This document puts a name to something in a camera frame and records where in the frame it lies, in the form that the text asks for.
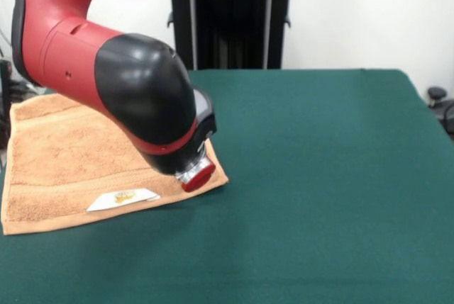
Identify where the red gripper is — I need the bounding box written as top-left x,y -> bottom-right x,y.
180,159 -> 217,193

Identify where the orange terry towel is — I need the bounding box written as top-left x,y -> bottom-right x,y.
1,93 -> 230,236

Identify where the dark green table cloth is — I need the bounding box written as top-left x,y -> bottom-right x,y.
0,68 -> 454,304

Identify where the black equipment stack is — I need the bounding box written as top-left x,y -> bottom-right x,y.
0,58 -> 38,150

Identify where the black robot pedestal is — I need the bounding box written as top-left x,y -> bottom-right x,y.
155,0 -> 306,70

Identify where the grey cable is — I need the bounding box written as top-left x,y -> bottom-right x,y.
0,27 -> 13,60

